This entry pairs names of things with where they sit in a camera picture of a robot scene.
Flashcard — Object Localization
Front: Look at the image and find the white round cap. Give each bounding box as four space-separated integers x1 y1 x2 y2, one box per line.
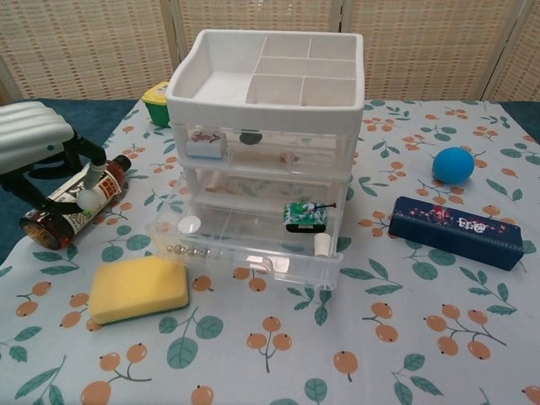
176 215 202 234

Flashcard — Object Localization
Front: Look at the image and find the string of silver beads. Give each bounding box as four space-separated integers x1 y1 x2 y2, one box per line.
165 242 223 259

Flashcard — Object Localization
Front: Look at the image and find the white plastic drawer organizer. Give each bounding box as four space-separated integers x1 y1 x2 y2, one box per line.
165 28 365 258

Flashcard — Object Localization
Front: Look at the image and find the green toy tank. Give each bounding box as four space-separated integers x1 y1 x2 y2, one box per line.
283 201 338 234

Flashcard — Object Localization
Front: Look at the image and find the yellow sponge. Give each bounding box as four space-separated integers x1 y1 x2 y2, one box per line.
88 257 190 326

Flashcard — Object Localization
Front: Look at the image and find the brown tea bottle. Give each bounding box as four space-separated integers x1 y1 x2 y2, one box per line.
19 154 132 250

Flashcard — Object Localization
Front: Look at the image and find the floral printed tablecloth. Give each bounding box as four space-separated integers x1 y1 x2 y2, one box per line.
0 99 540 405

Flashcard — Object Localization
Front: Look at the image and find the woven bamboo folding screen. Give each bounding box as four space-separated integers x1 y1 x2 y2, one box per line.
0 0 540 106

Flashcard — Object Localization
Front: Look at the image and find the blue ball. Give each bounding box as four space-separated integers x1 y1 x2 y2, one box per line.
433 146 476 186

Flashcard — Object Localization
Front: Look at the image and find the green container yellow lid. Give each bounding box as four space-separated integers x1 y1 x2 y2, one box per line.
141 82 171 127

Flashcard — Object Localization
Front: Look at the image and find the clear plastic drawer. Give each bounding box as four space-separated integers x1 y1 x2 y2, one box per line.
145 170 343 290
170 121 360 175

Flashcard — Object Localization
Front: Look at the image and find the mahjong tile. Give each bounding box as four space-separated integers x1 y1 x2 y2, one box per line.
185 128 229 160

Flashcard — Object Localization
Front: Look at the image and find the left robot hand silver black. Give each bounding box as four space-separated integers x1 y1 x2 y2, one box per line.
0 100 109 214

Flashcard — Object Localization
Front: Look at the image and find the dark blue pencil case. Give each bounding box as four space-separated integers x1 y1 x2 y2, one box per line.
387 196 525 272

